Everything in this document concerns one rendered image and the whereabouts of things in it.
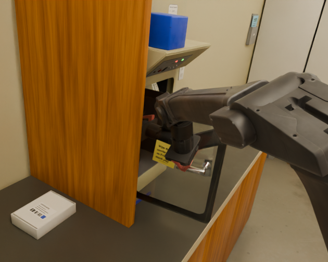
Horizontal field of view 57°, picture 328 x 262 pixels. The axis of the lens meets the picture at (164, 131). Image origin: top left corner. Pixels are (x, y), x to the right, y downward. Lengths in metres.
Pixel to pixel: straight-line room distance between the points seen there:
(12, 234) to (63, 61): 0.55
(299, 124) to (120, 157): 0.70
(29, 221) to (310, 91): 0.89
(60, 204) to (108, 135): 0.31
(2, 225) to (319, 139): 0.99
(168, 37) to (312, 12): 3.09
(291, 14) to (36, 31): 3.20
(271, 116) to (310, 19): 3.57
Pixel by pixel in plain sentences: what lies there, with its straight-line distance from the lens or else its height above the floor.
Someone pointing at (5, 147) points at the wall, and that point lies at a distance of 1.25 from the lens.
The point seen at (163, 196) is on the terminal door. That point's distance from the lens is 1.03.
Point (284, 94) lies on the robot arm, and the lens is 0.33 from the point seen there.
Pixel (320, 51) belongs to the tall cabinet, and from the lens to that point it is 3.86.
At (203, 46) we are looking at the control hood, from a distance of 1.06.
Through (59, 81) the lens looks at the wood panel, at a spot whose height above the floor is 1.37.
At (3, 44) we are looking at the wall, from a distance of 1.15.
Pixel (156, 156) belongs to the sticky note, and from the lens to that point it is 0.97.
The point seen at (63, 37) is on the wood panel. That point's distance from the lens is 0.97.
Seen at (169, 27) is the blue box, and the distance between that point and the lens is 0.86.
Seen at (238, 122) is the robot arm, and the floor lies 1.54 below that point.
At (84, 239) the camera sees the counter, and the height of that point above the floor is 0.94.
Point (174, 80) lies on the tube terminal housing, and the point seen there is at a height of 1.35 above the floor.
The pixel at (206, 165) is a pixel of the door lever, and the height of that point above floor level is 1.21.
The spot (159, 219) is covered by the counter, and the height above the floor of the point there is 0.94.
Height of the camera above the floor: 1.65
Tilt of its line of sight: 24 degrees down
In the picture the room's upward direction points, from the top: 7 degrees clockwise
